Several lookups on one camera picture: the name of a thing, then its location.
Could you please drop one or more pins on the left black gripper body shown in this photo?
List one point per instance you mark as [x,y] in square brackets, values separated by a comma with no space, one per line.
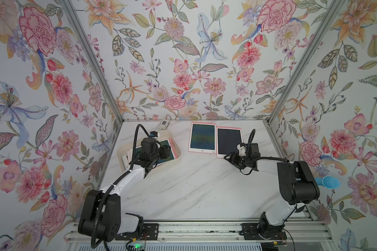
[161,153]

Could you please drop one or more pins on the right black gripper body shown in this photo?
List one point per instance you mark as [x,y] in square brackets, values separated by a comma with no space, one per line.
[243,160]

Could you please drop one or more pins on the pink writing tablet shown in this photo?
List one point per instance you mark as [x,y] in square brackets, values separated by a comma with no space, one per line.
[131,153]
[202,138]
[227,140]

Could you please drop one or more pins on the cream plastic storage box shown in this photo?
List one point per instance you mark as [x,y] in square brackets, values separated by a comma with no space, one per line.
[164,134]

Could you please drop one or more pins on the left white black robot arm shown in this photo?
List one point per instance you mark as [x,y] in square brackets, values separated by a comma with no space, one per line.
[102,218]

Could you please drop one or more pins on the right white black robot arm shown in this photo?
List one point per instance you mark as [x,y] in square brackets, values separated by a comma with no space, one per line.
[297,187]

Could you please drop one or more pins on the blue microphone on stand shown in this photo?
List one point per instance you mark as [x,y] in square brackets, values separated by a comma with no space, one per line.
[328,182]

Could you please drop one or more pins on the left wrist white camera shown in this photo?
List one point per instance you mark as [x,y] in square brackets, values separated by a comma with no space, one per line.
[155,135]

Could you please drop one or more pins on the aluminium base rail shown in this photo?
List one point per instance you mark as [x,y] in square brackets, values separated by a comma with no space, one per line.
[299,229]

